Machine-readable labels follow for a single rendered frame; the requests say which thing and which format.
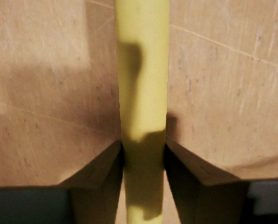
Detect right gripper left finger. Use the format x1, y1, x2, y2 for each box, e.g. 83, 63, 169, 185
0, 140, 123, 224

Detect long yellow rail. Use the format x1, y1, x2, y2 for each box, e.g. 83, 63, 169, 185
114, 0, 170, 224

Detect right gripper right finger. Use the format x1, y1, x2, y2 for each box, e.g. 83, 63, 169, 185
165, 139, 278, 224

